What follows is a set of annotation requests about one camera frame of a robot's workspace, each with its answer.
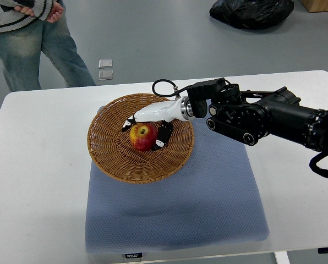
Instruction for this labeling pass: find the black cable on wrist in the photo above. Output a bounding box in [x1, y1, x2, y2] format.
[151, 79, 189, 100]

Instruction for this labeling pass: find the upper metal floor plate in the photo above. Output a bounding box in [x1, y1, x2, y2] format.
[99, 59, 113, 69]

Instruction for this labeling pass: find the brown cardboard box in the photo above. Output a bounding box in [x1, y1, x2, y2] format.
[301, 0, 328, 13]

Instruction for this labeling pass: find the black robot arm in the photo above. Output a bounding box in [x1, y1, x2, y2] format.
[186, 78, 328, 179]

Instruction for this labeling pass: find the person in grey sweater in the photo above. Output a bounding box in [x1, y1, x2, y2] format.
[0, 1, 95, 92]

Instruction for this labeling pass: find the black table control panel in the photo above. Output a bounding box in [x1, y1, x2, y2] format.
[124, 252, 143, 260]

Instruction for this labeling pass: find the lower metal floor plate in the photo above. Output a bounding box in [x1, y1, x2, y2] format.
[98, 69, 113, 80]

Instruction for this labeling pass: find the blue grey foam mat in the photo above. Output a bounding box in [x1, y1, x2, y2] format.
[85, 119, 269, 254]

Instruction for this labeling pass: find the brown wicker basket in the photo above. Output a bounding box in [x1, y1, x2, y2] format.
[87, 93, 194, 184]

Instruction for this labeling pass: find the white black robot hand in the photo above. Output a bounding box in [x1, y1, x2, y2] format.
[122, 96, 195, 151]

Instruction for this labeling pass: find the black plastic garbage bag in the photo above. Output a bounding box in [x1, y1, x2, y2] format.
[209, 0, 294, 30]

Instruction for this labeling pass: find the red yellow apple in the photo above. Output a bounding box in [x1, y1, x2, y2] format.
[129, 123, 157, 152]

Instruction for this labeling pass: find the metal floor plate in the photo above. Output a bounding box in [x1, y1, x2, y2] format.
[99, 59, 113, 69]
[98, 69, 113, 80]

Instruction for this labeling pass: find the white table leg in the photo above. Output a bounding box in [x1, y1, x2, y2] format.
[274, 251, 290, 264]

